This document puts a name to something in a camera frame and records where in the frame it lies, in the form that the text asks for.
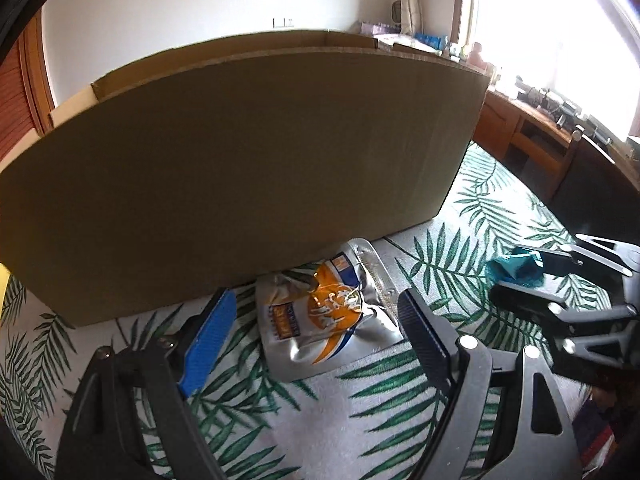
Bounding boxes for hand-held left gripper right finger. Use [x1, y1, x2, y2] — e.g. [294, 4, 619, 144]
[396, 287, 586, 480]

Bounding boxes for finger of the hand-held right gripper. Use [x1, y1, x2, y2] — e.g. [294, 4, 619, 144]
[489, 280, 640, 387]
[514, 233, 640, 277]

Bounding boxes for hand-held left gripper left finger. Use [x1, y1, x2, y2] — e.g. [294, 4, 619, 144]
[54, 287, 238, 480]

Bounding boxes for teal snack packet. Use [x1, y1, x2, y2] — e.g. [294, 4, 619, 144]
[484, 251, 545, 290]

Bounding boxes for silver orange snack packet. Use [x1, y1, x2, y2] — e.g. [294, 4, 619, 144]
[254, 238, 405, 385]

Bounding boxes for brown cardboard box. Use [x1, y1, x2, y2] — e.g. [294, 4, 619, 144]
[0, 29, 494, 330]

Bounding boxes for black chair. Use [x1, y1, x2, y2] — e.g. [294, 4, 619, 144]
[544, 129, 640, 248]

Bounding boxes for wooden desk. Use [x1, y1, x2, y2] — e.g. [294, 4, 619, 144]
[470, 85, 640, 202]

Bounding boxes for wooden-framed window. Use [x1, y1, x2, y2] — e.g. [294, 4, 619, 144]
[457, 0, 640, 143]

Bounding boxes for stack of flat boxes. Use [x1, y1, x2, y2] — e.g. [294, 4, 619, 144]
[356, 20, 403, 37]

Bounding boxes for reddish wooden wardrobe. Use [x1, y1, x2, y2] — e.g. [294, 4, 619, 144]
[0, 12, 57, 163]

